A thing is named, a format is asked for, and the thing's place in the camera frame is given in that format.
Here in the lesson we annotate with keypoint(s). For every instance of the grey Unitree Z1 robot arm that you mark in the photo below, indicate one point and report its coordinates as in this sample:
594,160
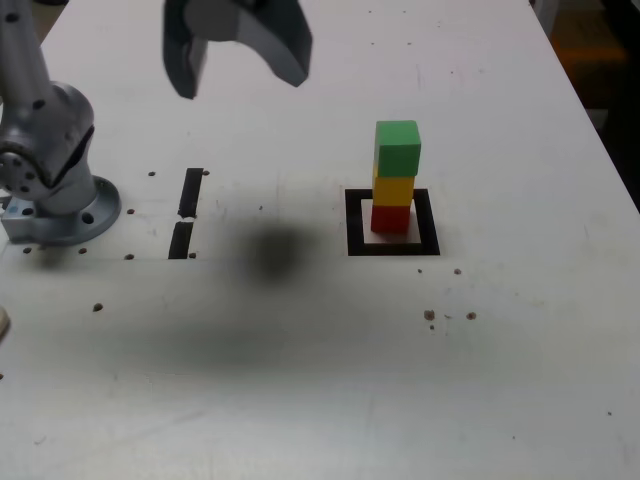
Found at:
50,165

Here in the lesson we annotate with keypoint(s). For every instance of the red cube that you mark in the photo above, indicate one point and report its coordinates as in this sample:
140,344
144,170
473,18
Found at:
390,220

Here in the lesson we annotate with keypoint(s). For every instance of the yellow cube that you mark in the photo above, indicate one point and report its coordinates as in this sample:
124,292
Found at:
392,190

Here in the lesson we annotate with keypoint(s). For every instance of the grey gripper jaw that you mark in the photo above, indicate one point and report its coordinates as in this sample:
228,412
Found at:
177,60
280,45

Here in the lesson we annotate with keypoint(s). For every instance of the green cube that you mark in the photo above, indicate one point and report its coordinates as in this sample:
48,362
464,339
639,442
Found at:
397,150

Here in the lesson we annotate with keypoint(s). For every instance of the black tape square outline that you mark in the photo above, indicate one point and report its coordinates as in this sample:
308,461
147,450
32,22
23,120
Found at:
352,235

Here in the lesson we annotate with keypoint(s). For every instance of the black tape strip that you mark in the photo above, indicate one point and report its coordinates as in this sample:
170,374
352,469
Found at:
190,190

